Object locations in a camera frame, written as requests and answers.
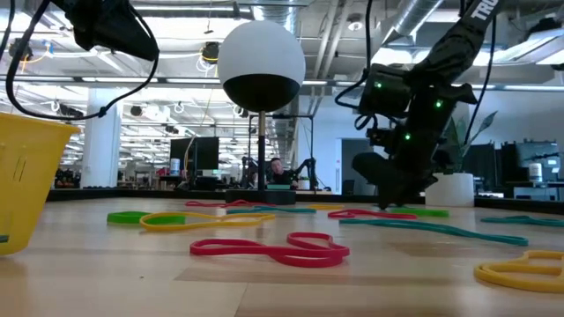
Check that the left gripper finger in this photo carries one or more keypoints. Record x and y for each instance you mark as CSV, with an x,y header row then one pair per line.
x,y
149,52

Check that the long yellow rubber band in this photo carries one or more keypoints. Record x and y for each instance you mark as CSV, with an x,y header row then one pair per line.
x,y
145,224

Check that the green rubber band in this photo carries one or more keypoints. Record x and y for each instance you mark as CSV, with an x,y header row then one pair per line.
x,y
423,212
125,218

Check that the white canister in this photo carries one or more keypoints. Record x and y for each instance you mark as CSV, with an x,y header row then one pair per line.
x,y
535,172
174,167

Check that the grey desk monitor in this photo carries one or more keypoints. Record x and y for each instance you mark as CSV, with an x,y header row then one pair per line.
x,y
537,152

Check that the small yellow rubber band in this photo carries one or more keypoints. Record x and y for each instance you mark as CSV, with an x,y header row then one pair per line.
x,y
324,207

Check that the black computer monitor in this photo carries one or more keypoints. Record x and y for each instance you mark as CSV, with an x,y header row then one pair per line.
x,y
202,154

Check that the black background robot arm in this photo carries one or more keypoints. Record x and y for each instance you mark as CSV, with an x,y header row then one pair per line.
x,y
310,165

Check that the person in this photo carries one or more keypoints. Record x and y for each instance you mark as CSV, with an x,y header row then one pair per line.
x,y
278,169

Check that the white globe lamp black base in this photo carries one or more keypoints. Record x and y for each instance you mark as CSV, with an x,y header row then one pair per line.
x,y
261,53

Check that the white pillar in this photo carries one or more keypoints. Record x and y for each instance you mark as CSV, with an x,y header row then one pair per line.
x,y
101,145

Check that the yellow plastic bin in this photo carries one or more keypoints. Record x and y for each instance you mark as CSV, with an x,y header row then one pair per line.
x,y
31,176

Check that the long teal rubber band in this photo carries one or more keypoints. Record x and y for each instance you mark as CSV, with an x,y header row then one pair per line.
x,y
506,240

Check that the silver ventilation duct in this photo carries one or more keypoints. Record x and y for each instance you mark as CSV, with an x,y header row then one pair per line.
x,y
414,17

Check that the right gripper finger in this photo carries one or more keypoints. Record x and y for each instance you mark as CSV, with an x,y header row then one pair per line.
x,y
410,194
388,197

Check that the large red rubber band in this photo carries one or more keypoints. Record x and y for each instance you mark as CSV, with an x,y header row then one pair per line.
x,y
304,260

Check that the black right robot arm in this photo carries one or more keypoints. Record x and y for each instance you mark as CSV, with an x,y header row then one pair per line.
x,y
449,48

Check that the green plant in white pot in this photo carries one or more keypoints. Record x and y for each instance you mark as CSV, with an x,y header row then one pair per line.
x,y
454,191

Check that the black metal stand frame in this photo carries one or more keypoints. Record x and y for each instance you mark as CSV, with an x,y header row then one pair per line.
x,y
282,116

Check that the black aluminium table frame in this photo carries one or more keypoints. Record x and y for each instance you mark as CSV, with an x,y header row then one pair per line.
x,y
132,194

